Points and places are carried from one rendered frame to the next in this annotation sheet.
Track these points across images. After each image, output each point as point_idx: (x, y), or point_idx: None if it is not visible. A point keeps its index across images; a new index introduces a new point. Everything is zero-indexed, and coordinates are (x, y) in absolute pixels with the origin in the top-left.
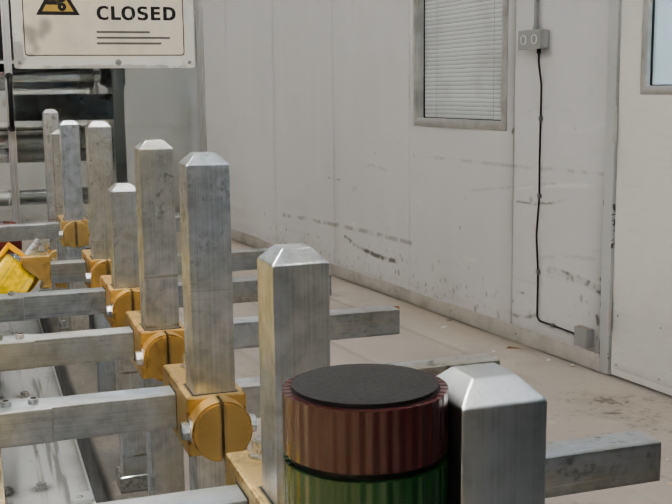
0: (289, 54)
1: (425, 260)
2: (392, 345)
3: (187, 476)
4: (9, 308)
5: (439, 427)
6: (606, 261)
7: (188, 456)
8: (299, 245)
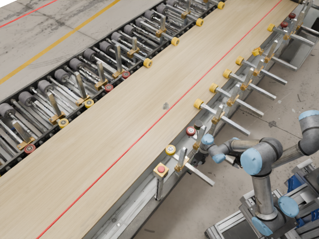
0: None
1: None
2: None
3: (311, 66)
4: (244, 63)
5: (198, 127)
6: None
7: (317, 61)
8: (221, 105)
